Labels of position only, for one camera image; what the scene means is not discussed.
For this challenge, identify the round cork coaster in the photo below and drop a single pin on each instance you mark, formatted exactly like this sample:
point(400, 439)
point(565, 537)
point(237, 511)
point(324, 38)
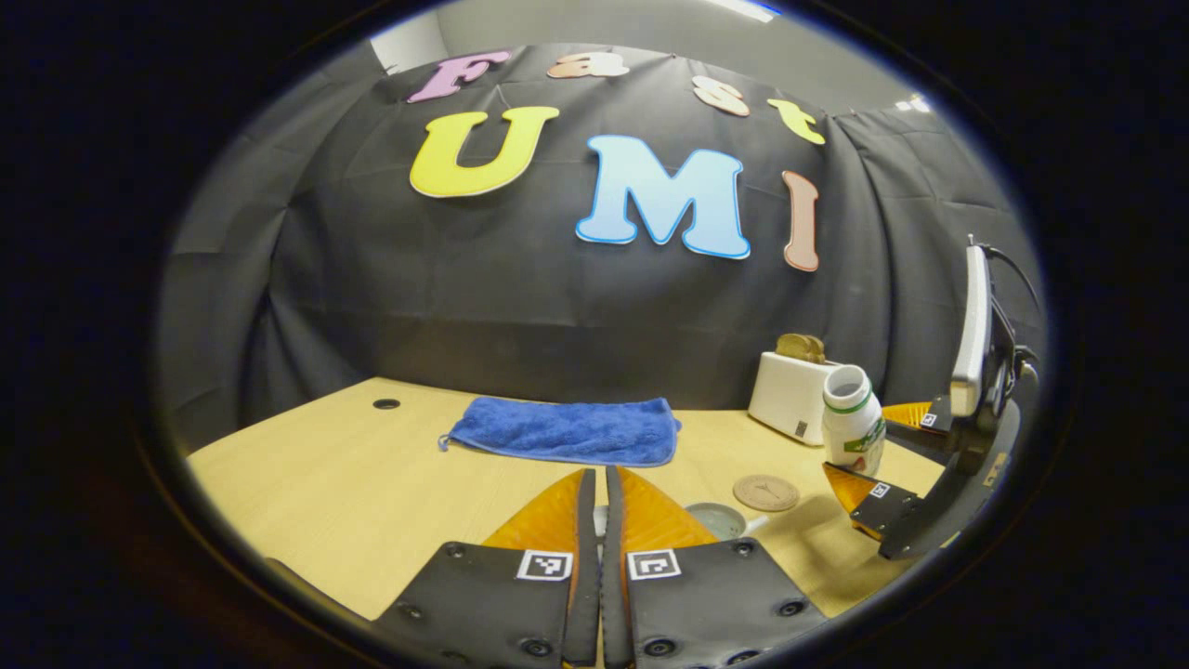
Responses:
point(765, 492)

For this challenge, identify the white teacup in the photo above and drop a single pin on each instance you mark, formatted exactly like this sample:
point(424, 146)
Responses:
point(715, 520)

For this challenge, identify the ceiling light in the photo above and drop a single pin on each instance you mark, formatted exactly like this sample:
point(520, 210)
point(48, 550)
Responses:
point(913, 103)
point(748, 8)

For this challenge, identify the white blue-patterned teacup lid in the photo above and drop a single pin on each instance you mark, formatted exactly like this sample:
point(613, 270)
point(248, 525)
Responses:
point(601, 520)

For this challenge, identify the white toaster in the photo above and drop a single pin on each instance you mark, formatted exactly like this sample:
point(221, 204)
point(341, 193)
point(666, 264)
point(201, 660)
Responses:
point(785, 395)

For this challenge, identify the black backdrop cloth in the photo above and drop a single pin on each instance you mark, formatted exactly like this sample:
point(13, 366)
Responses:
point(372, 279)

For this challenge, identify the blue towel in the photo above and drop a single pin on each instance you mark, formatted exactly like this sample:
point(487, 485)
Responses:
point(567, 432)

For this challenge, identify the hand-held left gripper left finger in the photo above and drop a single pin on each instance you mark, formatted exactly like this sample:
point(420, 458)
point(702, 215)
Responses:
point(585, 595)

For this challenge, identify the white green-label water bottle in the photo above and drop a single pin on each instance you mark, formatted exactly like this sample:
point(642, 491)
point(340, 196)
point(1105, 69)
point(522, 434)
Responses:
point(850, 432)

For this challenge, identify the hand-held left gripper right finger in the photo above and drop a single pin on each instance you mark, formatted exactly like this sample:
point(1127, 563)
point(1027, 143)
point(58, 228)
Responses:
point(615, 595)

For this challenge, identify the brown bread slice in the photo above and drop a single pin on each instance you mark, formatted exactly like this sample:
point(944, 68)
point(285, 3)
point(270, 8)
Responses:
point(799, 348)

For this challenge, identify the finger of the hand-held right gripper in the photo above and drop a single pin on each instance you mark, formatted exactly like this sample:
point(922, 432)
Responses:
point(915, 435)
point(882, 511)

